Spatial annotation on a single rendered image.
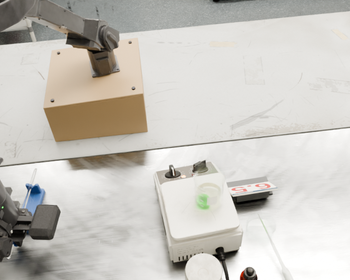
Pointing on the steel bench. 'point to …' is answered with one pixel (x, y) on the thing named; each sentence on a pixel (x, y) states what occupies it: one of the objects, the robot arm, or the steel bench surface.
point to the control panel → (176, 177)
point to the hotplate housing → (185, 253)
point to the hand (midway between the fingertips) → (13, 235)
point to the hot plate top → (174, 225)
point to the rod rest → (34, 197)
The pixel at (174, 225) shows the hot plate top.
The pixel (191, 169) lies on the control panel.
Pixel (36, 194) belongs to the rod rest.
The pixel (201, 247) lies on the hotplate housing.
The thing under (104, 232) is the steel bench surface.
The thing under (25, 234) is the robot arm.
